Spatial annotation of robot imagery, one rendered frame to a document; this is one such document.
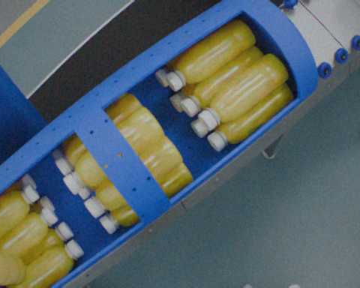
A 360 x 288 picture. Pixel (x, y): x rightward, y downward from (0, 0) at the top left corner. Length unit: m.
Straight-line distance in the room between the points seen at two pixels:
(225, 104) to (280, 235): 1.19
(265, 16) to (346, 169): 1.35
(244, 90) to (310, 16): 0.44
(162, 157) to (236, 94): 0.19
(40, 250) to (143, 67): 0.46
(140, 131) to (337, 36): 0.67
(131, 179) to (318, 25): 0.72
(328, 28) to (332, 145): 0.96
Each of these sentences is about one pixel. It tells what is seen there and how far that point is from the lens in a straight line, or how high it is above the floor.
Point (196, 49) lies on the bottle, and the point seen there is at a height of 1.14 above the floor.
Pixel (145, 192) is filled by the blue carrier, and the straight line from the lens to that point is 0.93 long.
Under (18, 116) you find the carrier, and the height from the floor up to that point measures 0.77.
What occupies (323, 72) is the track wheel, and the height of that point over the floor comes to 0.97.
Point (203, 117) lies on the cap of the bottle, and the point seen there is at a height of 1.13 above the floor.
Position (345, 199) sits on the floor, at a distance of 2.23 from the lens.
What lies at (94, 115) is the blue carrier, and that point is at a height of 1.22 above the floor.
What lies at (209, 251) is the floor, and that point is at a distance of 2.11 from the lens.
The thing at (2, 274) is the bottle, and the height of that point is 1.28.
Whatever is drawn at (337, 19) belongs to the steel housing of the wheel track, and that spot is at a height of 0.93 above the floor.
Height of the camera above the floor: 2.10
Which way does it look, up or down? 75 degrees down
